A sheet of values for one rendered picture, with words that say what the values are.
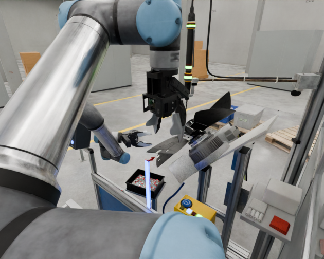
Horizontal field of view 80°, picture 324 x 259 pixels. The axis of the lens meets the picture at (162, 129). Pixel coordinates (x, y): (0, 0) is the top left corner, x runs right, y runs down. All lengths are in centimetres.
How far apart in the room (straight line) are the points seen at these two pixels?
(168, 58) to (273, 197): 105
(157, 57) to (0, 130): 35
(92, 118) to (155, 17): 68
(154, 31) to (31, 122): 23
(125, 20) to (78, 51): 12
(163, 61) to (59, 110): 30
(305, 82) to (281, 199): 64
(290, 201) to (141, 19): 118
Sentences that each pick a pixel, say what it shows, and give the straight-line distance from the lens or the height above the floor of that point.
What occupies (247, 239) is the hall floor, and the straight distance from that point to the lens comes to 228.
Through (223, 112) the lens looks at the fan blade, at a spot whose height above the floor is 139.
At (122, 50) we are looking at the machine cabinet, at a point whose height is 133.
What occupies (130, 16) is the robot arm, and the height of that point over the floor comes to 178.
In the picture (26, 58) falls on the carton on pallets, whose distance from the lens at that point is 871.
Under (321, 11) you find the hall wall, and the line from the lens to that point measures 1328.
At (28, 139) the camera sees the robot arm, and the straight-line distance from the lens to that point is 22.
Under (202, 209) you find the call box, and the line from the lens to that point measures 92.
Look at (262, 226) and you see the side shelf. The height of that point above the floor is 86.
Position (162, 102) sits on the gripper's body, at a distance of 47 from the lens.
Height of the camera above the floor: 175
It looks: 26 degrees down
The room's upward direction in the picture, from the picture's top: straight up
